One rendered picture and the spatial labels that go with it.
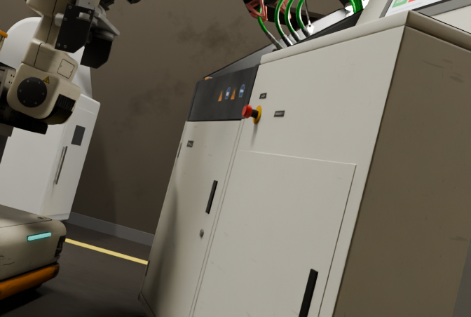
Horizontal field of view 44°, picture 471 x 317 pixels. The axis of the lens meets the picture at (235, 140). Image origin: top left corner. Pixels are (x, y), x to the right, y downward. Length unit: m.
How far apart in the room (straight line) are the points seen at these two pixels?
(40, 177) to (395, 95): 2.83
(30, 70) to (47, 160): 1.55
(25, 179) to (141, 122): 1.04
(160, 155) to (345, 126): 3.19
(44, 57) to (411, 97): 1.38
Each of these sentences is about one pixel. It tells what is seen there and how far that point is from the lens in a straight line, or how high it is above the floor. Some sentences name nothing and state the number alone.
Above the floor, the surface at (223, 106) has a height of 0.83.
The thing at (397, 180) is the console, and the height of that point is 0.69.
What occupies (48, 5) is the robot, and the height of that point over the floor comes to 1.03.
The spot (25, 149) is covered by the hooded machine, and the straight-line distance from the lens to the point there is 3.65.
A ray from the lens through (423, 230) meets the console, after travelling 1.08.
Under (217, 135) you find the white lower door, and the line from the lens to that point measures 1.85.
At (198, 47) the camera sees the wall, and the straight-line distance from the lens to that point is 4.30.
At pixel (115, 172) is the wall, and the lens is 4.30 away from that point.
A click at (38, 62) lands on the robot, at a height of 0.83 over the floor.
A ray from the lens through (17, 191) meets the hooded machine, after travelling 3.66.
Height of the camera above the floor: 0.62
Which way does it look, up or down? 4 degrees up
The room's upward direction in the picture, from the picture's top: 15 degrees clockwise
